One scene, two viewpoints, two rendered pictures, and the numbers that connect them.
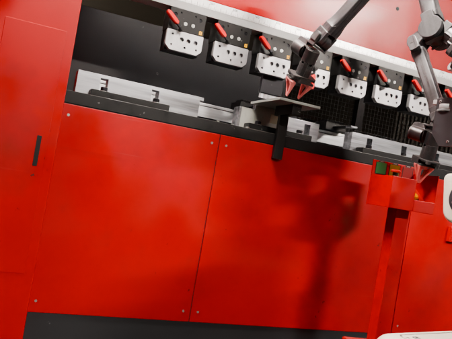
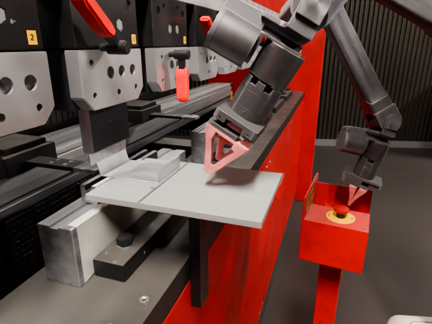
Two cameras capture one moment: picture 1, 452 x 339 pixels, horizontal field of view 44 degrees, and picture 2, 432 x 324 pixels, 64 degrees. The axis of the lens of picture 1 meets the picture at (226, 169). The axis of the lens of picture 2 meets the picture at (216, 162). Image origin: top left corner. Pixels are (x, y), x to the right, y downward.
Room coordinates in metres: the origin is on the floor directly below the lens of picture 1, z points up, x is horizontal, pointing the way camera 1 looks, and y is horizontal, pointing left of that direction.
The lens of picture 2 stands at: (1.88, 0.17, 1.21)
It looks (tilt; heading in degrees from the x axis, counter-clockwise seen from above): 19 degrees down; 311
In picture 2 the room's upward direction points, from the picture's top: straight up
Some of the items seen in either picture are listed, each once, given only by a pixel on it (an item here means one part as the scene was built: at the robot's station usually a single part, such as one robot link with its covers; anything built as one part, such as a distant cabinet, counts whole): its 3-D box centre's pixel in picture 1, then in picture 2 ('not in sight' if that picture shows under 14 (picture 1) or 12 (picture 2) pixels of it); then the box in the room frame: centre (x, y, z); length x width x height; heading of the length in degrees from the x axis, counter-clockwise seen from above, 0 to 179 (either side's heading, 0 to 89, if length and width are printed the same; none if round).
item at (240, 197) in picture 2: (284, 105); (191, 186); (2.24, -0.19, 1.00); 0.26 x 0.18 x 0.01; 22
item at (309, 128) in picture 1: (276, 126); (132, 200); (2.40, -0.18, 0.92); 0.39 x 0.06 x 0.10; 112
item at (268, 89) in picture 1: (270, 88); (106, 128); (2.38, -0.13, 1.08); 0.10 x 0.02 x 0.10; 112
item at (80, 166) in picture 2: (253, 106); (41, 157); (2.53, -0.08, 1.01); 0.26 x 0.12 x 0.05; 22
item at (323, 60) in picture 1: (311, 68); (153, 45); (2.45, -0.29, 1.21); 0.15 x 0.09 x 0.17; 112
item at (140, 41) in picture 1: (183, 78); not in sight; (2.76, 0.28, 1.12); 1.13 x 0.02 x 0.44; 112
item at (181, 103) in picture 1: (140, 96); not in sight; (2.17, 0.38, 0.92); 0.50 x 0.06 x 0.10; 112
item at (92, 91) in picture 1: (129, 101); not in sight; (2.10, 0.40, 0.89); 0.30 x 0.05 x 0.03; 112
